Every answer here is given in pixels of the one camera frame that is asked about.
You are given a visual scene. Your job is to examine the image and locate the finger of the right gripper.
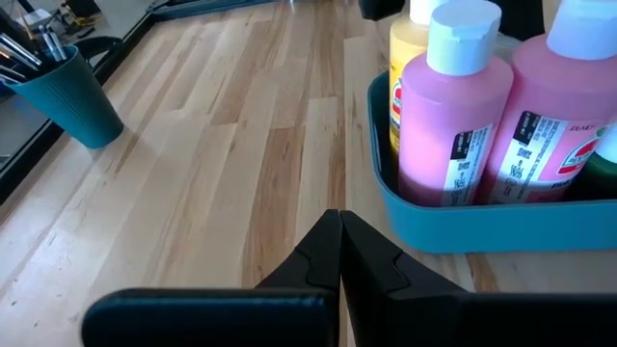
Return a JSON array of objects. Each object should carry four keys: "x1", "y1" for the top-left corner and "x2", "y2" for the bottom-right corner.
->
[
  {"x1": 358, "y1": 0, "x2": 407, "y2": 22},
  {"x1": 486, "y1": 0, "x2": 546, "y2": 42}
]

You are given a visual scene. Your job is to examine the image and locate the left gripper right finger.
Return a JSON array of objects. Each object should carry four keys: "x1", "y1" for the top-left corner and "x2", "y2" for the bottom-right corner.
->
[{"x1": 339, "y1": 210, "x2": 617, "y2": 347}]

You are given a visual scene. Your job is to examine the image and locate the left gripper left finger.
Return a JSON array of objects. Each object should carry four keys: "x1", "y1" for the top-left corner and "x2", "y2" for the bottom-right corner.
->
[{"x1": 80, "y1": 208, "x2": 343, "y2": 347}]

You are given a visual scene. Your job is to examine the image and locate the large yellow paint bottle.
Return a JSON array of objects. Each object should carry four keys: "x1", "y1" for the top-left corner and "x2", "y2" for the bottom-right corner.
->
[{"x1": 389, "y1": 0, "x2": 438, "y2": 156}]

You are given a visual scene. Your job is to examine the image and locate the grey-teal plastic bin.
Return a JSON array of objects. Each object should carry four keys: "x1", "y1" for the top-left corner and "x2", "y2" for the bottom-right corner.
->
[{"x1": 366, "y1": 71, "x2": 617, "y2": 255}]

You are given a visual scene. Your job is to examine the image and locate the large pink paint bottle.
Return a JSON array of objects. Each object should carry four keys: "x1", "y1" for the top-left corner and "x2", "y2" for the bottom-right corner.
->
[
  {"x1": 474, "y1": 0, "x2": 617, "y2": 206},
  {"x1": 397, "y1": 0, "x2": 515, "y2": 208}
]

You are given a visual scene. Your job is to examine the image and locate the black paintbrush silver ferrule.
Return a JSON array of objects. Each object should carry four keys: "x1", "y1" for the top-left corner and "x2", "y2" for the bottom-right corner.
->
[{"x1": 38, "y1": 24, "x2": 68, "y2": 63}]

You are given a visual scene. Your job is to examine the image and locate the teal ribbed plastic cup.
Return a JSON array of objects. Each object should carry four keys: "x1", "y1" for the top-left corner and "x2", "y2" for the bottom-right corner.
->
[{"x1": 3, "y1": 45, "x2": 125, "y2": 149}]

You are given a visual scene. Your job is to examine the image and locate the black device blue lights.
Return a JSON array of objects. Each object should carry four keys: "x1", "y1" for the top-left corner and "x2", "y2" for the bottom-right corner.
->
[{"x1": 65, "y1": 0, "x2": 102, "y2": 19}]

